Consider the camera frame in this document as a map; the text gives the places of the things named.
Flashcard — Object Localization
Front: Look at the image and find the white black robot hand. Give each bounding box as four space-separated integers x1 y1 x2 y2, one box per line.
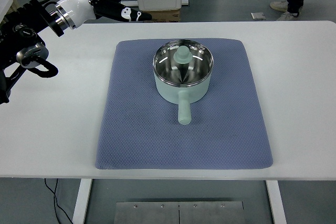
56 0 152 29

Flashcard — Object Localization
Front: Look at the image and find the green pot with handle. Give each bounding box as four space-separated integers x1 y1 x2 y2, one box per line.
152 39 215 125

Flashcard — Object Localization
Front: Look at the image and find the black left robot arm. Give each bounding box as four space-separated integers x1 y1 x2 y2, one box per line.
1 0 152 103

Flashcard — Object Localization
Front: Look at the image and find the brown cardboard box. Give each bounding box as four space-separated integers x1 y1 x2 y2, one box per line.
146 9 181 23

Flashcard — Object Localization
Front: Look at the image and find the glass lid with green knob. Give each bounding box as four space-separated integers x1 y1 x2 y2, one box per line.
153 39 214 87

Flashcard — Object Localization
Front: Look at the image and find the white side table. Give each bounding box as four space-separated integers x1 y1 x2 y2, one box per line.
0 0 13 23

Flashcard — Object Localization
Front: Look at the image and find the blue quilted mat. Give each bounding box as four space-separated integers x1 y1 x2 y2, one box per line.
96 38 273 169

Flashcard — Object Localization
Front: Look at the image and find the small grey floor object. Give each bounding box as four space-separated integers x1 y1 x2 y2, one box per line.
250 12 266 21

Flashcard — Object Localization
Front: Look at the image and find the white table leg left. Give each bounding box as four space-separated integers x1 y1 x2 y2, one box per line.
72 179 93 224

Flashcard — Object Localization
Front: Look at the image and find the white table leg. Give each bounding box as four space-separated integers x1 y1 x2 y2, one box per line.
266 180 287 224
72 179 93 224

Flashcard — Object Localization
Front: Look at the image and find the grey metal floor plate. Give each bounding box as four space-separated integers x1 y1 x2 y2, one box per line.
114 201 246 223

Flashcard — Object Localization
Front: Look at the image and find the white table leg right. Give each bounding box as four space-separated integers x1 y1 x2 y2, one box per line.
266 180 287 224

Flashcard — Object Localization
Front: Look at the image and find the black cable on floor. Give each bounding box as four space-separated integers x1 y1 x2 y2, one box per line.
44 178 74 224

